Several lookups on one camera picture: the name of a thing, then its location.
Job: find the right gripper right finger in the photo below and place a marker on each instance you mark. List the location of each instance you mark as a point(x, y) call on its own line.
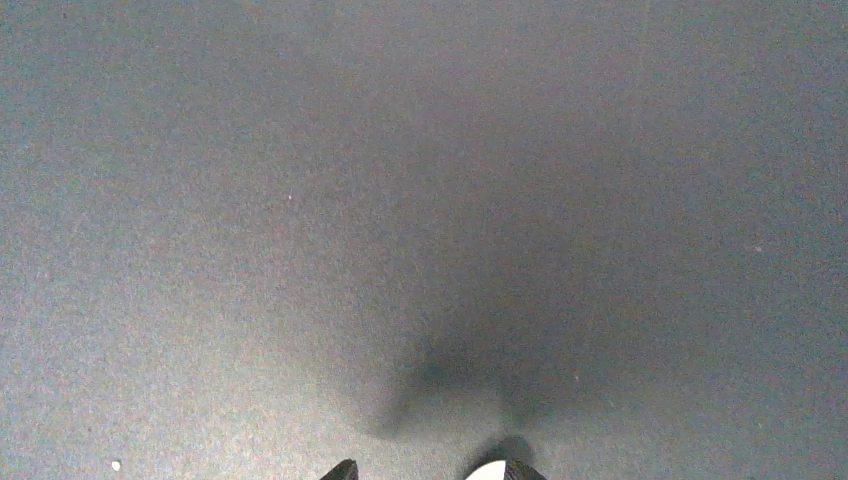
point(517, 470)

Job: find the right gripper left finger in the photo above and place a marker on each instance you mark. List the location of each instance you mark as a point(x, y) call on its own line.
point(345, 470)

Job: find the white earbud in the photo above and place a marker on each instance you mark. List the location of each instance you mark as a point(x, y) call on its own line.
point(492, 470)

